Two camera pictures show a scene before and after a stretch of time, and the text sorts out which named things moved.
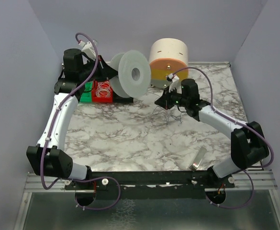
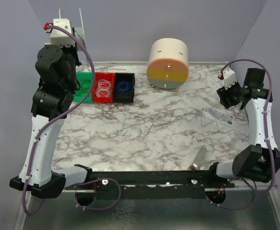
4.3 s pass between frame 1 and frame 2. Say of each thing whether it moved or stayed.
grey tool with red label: stayed
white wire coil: stayed
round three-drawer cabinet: stayed
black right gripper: moved
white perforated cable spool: moved
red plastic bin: stayed
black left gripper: moved
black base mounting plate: stayed
